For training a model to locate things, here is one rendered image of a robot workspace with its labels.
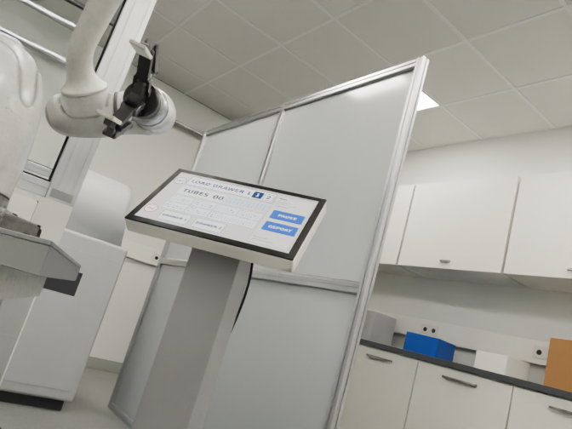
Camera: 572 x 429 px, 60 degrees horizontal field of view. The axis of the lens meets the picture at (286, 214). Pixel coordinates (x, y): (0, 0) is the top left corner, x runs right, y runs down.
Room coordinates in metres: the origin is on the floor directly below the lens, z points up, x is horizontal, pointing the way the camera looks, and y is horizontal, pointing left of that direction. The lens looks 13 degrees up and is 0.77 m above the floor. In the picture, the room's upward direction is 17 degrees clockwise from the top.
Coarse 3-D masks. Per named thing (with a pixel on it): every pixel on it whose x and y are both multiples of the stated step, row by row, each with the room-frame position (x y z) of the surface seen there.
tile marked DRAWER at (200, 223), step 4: (196, 220) 1.41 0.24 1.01; (200, 220) 1.40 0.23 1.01; (204, 220) 1.40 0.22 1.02; (208, 220) 1.40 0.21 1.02; (212, 220) 1.40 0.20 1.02; (192, 224) 1.39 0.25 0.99; (196, 224) 1.39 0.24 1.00; (200, 224) 1.39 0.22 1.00; (204, 224) 1.39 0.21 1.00; (208, 224) 1.39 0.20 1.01; (212, 224) 1.39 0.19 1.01; (216, 224) 1.39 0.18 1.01; (220, 224) 1.39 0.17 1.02; (224, 224) 1.39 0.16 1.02; (200, 228) 1.38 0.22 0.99; (204, 228) 1.38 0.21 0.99; (208, 228) 1.38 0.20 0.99; (212, 228) 1.38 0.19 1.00; (216, 228) 1.38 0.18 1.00; (220, 228) 1.38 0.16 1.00; (216, 232) 1.36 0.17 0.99
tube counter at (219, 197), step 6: (210, 198) 1.48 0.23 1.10; (216, 198) 1.48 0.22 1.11; (222, 198) 1.48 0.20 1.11; (228, 198) 1.48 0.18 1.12; (234, 198) 1.48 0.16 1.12; (240, 198) 1.48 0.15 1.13; (234, 204) 1.46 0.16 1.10; (240, 204) 1.46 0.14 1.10; (246, 204) 1.46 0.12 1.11; (252, 204) 1.46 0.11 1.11; (258, 204) 1.46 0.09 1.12; (264, 204) 1.46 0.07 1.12; (258, 210) 1.43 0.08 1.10; (264, 210) 1.43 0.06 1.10
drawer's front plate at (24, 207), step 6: (12, 198) 1.33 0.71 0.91; (18, 198) 1.33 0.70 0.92; (24, 198) 1.34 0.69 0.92; (30, 198) 1.34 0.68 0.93; (12, 204) 1.33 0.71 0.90; (18, 204) 1.33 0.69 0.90; (24, 204) 1.34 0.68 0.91; (30, 204) 1.35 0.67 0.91; (36, 204) 1.35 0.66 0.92; (12, 210) 1.33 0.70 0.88; (18, 210) 1.34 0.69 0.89; (24, 210) 1.34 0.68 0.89; (30, 210) 1.35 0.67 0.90; (24, 216) 1.35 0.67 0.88; (30, 216) 1.35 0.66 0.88
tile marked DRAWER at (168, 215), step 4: (164, 212) 1.44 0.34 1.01; (168, 212) 1.44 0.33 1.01; (172, 212) 1.44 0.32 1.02; (176, 212) 1.44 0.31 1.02; (160, 216) 1.42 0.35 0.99; (164, 216) 1.42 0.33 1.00; (168, 216) 1.42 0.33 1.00; (172, 216) 1.42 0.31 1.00; (176, 216) 1.42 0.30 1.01; (180, 216) 1.42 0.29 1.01; (184, 216) 1.42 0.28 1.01; (188, 216) 1.42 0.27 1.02; (168, 220) 1.41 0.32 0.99; (172, 220) 1.41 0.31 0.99; (176, 220) 1.41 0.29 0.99; (180, 220) 1.41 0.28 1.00; (184, 220) 1.41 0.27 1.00; (188, 220) 1.41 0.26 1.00; (184, 224) 1.40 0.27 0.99
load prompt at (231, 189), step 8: (192, 176) 1.58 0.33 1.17; (192, 184) 1.54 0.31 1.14; (200, 184) 1.54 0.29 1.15; (208, 184) 1.54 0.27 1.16; (216, 184) 1.54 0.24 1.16; (224, 184) 1.54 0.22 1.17; (232, 192) 1.50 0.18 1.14; (240, 192) 1.50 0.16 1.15; (248, 192) 1.50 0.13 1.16; (256, 192) 1.50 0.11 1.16; (264, 192) 1.50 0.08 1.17; (264, 200) 1.47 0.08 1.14; (272, 200) 1.47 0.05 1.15
